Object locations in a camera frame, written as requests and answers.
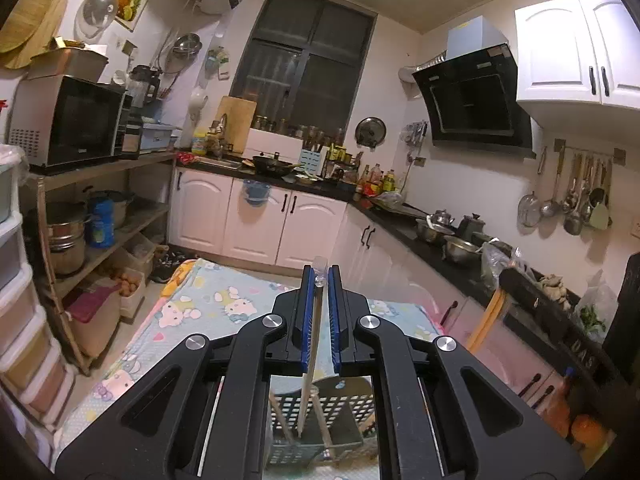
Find black pot lid on wall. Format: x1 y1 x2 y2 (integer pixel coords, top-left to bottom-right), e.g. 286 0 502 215
355 116 386 150

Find white lower cabinets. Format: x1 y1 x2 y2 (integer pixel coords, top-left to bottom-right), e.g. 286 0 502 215
167 164 566 411

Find dark kitchen window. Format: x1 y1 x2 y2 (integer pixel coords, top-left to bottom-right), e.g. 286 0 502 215
230 0 374 142

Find silver black microwave oven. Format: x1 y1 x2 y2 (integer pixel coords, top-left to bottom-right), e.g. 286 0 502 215
6 75 126 171

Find black wok on stove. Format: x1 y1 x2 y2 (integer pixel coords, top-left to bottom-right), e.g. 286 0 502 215
242 152 298 178

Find white plastic drawer tower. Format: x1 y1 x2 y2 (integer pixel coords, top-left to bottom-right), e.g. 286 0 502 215
0 144 76 432

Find green plastic utensil basket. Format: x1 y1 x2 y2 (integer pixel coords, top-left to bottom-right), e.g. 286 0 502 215
265 377 378 472

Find glass pot lid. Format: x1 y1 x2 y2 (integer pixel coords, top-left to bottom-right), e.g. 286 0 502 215
75 0 118 41

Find wooden shelf rack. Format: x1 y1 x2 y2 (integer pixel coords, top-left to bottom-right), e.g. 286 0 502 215
26 151 176 375

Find steel mixing bowl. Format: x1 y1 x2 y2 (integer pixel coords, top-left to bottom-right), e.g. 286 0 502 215
444 235 480 266

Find woven bamboo tray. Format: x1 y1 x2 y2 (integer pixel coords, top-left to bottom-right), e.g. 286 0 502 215
1 0 67 70

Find steel stock pot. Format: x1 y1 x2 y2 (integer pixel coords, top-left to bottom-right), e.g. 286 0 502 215
36 202 88 278

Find right hand orange glove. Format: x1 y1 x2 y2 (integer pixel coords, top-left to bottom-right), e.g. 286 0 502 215
540 367 615 469

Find Hello Kitty tablecloth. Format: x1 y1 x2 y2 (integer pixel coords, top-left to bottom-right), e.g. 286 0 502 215
49 257 446 480

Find hanging strainer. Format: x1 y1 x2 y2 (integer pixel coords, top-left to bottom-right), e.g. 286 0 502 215
516 146 548 229

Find wooden chopstick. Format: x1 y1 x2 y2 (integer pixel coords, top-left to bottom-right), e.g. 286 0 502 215
310 385 335 462

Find blender jug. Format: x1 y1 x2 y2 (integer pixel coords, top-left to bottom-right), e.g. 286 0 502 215
128 65 162 108

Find wooden cutting board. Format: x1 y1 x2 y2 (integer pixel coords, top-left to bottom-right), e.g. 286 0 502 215
215 96 257 155

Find black range hood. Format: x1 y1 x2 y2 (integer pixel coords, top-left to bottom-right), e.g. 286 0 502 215
411 16 536 158

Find chopstick in basket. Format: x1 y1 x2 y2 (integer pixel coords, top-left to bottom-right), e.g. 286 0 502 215
269 391 295 445

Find white upper wall cabinet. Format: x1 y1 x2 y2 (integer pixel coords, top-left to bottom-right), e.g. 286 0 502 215
514 0 639 110

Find black kettle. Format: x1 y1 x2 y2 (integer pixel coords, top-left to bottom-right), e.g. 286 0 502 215
456 214 485 242

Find clear plastic food bag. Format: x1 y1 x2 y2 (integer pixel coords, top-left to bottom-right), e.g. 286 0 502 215
480 242 537 290

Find blue canister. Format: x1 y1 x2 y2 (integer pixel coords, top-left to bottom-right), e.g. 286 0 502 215
90 197 115 248

